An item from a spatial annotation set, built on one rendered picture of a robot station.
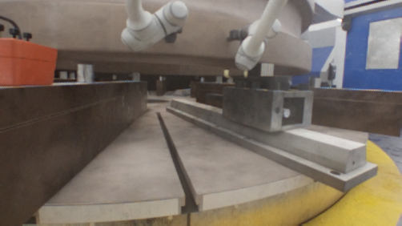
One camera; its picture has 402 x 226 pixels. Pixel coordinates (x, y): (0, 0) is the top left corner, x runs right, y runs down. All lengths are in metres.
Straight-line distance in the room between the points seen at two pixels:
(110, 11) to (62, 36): 0.30
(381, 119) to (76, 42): 2.34
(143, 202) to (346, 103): 1.92
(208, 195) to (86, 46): 0.98
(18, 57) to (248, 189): 0.87
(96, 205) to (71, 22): 0.95
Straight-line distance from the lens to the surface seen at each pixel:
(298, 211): 1.21
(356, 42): 5.59
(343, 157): 1.00
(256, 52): 0.95
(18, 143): 0.70
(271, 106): 1.07
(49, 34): 1.38
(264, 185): 0.91
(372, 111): 2.23
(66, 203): 0.82
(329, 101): 2.23
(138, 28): 0.81
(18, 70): 0.71
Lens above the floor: 0.72
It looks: 6 degrees down
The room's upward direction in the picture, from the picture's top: 2 degrees clockwise
